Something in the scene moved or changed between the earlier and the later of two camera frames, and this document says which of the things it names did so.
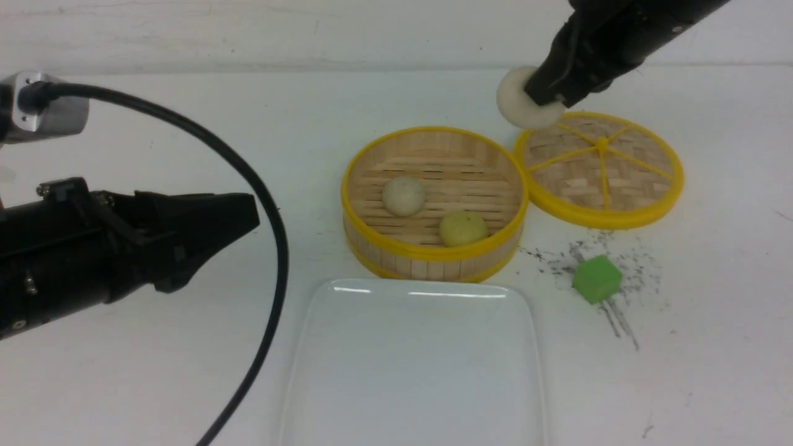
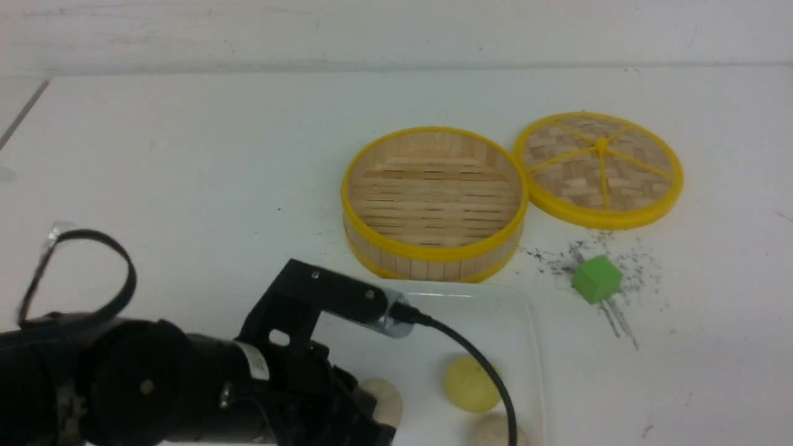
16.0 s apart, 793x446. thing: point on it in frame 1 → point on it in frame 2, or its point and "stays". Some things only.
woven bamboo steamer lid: x=600 y=170 stays
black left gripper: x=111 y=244 → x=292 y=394
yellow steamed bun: x=461 y=228 → x=469 y=386
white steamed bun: x=516 y=106 → x=494 y=430
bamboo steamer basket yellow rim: x=461 y=171 stays
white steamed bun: x=403 y=196 → x=388 y=408
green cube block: x=596 y=278 stays
